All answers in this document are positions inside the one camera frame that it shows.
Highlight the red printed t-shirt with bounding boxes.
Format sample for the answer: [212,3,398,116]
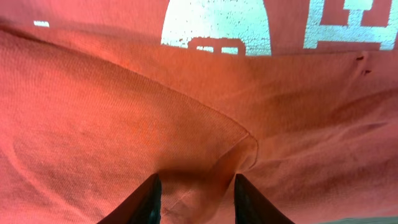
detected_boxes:
[1,1,397,223]

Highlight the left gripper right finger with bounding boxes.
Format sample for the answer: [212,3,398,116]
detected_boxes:
[234,174,294,224]

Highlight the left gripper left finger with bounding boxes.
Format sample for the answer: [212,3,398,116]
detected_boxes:
[98,174,162,224]

